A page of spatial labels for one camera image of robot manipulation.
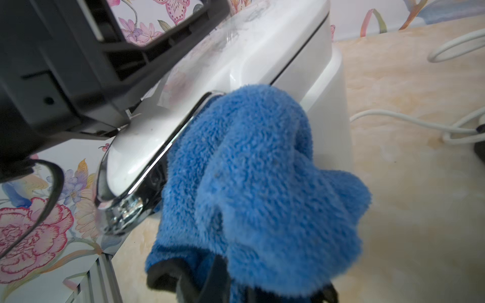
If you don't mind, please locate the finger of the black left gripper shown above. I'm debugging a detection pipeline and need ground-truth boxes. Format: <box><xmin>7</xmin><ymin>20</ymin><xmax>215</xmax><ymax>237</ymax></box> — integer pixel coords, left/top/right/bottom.
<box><xmin>101</xmin><ymin>1</ymin><xmax>229</xmax><ymax>110</ymax></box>

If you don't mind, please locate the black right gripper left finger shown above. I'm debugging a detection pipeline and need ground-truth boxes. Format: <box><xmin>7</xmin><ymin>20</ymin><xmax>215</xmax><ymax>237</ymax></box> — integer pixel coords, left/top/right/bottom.
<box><xmin>176</xmin><ymin>255</ymin><xmax>231</xmax><ymax>303</ymax></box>

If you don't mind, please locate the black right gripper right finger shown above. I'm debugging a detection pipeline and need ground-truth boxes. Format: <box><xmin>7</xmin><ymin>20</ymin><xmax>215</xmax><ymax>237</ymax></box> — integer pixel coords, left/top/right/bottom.
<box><xmin>311</xmin><ymin>284</ymin><xmax>339</xmax><ymax>303</ymax></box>

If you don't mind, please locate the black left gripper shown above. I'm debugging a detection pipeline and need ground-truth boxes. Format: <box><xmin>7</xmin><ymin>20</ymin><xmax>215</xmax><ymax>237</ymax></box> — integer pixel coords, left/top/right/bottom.
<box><xmin>1</xmin><ymin>1</ymin><xmax>129</xmax><ymax>182</ymax></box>

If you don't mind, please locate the blue microfiber cloth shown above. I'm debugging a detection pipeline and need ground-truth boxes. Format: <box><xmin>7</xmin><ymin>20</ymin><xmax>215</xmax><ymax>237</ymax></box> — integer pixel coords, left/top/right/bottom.
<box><xmin>145</xmin><ymin>85</ymin><xmax>371</xmax><ymax>302</ymax></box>

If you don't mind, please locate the white coffee machine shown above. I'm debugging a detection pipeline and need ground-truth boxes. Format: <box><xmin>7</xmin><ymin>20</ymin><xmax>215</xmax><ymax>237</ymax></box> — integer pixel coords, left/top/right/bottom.
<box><xmin>93</xmin><ymin>0</ymin><xmax>354</xmax><ymax>236</ymax></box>

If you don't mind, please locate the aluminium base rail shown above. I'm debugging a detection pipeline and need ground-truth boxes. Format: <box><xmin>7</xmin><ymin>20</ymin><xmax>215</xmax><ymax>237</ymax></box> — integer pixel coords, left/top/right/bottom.
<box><xmin>63</xmin><ymin>254</ymin><xmax>123</xmax><ymax>303</ymax></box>

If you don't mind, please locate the white power cable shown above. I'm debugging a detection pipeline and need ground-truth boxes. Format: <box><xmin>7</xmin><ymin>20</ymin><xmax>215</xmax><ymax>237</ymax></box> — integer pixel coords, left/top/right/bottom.
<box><xmin>349</xmin><ymin>28</ymin><xmax>485</xmax><ymax>145</ymax></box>

